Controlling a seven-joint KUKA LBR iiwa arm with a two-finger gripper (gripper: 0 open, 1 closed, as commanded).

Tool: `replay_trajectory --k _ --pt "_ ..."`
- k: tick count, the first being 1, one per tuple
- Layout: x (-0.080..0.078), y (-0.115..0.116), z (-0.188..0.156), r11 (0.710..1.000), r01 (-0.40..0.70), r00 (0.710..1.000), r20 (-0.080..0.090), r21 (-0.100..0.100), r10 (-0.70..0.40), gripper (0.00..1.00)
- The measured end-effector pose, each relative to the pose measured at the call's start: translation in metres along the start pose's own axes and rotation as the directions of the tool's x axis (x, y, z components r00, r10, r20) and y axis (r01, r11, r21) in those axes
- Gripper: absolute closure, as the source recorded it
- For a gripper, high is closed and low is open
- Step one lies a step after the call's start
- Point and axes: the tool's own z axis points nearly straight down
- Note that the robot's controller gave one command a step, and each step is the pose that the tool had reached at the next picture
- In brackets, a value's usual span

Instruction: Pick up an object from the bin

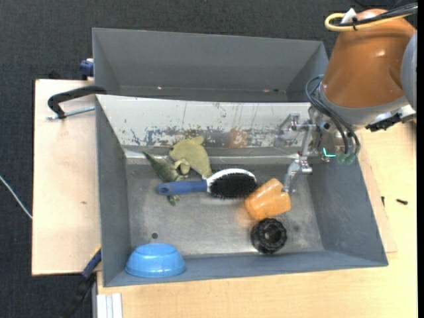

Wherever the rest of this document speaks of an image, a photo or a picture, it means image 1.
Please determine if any orange toy bell pepper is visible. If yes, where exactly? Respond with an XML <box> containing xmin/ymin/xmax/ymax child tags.
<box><xmin>244</xmin><ymin>178</ymin><xmax>293</xmax><ymax>221</ymax></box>

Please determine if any blue bowl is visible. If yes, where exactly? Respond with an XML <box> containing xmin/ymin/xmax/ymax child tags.
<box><xmin>124</xmin><ymin>242</ymin><xmax>187</xmax><ymax>279</ymax></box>

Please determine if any olive green plush toy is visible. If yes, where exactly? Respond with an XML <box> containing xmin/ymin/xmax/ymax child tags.
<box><xmin>168</xmin><ymin>135</ymin><xmax>213</xmax><ymax>180</ymax></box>

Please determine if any grey metal bin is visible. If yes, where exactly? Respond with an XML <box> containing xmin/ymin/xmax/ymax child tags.
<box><xmin>91</xmin><ymin>27</ymin><xmax>389</xmax><ymax>288</ymax></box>

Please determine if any dark green toy dinosaur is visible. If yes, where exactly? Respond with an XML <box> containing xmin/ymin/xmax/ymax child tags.
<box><xmin>142</xmin><ymin>150</ymin><xmax>192</xmax><ymax>207</ymax></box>

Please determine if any blue and white hair brush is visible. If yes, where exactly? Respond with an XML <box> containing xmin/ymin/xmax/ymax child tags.
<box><xmin>156</xmin><ymin>168</ymin><xmax>259</xmax><ymax>200</ymax></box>

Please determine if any black ribbed round knob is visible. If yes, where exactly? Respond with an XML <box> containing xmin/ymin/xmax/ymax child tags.
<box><xmin>249</xmin><ymin>217</ymin><xmax>288</xmax><ymax>256</ymax></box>

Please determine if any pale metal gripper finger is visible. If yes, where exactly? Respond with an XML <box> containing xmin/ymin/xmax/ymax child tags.
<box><xmin>283</xmin><ymin>153</ymin><xmax>314</xmax><ymax>194</ymax></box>
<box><xmin>273</xmin><ymin>112</ymin><xmax>313</xmax><ymax>148</ymax></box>

